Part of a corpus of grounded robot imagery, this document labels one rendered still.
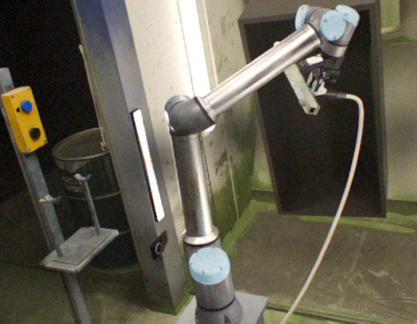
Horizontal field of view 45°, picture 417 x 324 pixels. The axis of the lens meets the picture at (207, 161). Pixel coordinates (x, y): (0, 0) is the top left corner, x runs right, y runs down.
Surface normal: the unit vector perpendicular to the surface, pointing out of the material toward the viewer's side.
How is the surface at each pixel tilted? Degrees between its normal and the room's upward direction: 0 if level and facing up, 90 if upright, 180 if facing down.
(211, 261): 5
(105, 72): 90
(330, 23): 88
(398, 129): 57
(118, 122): 90
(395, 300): 0
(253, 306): 0
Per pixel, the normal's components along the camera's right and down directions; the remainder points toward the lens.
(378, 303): -0.16, -0.90
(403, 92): -0.45, -0.14
